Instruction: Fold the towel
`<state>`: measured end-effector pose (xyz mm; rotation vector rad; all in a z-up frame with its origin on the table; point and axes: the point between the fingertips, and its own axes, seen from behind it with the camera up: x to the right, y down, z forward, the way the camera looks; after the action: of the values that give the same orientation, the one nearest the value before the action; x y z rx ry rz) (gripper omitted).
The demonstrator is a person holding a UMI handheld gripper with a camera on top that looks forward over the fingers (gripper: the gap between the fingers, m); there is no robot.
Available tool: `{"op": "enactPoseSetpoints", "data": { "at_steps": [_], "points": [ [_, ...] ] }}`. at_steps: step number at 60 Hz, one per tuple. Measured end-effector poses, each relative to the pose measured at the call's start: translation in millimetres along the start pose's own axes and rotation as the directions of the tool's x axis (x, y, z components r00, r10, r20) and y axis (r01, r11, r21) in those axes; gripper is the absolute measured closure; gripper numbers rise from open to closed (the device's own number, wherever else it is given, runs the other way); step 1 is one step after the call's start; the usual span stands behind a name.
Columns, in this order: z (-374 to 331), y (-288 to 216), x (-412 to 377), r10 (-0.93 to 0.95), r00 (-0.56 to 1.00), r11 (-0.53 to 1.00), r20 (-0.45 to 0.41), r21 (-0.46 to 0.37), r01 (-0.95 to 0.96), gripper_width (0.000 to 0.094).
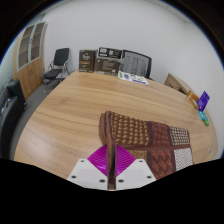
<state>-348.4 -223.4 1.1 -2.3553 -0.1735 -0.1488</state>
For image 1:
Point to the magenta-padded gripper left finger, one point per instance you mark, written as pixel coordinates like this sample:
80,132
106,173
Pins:
95,166

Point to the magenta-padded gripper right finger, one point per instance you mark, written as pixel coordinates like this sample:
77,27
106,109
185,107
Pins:
128,166

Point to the brown patterned towel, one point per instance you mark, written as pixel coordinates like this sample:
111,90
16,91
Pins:
146,136

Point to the white round table grommet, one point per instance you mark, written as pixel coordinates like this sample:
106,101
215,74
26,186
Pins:
209,151

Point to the white printed leaflet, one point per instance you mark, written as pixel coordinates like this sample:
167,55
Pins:
133,77

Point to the small teal box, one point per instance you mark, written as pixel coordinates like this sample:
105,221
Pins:
201,115

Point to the small green box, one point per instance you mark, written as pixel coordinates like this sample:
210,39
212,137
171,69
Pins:
206,120

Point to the small orange wooden holder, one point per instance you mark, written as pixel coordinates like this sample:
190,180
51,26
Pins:
191,98

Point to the low wooden side cabinet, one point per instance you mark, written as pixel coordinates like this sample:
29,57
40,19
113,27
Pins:
176,83

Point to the black leather armchair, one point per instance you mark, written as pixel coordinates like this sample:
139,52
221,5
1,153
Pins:
10,116

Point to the purple standing sign card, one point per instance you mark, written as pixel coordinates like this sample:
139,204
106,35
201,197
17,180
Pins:
203,101

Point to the wide brown cardboard box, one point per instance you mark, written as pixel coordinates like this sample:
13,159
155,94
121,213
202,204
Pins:
106,66

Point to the grey jacket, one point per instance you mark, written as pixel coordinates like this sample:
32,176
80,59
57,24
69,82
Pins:
133,65

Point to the black mesh office chair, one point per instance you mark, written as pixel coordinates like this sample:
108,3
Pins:
148,66

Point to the tall brown cardboard box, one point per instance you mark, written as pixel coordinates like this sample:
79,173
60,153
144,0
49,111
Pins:
87,61

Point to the black folding chair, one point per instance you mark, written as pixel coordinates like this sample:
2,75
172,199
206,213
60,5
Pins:
60,58

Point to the flat dark printed box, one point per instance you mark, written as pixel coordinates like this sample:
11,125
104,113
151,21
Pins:
109,52

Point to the wooden cabinet with glass doors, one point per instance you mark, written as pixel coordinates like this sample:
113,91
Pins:
30,56

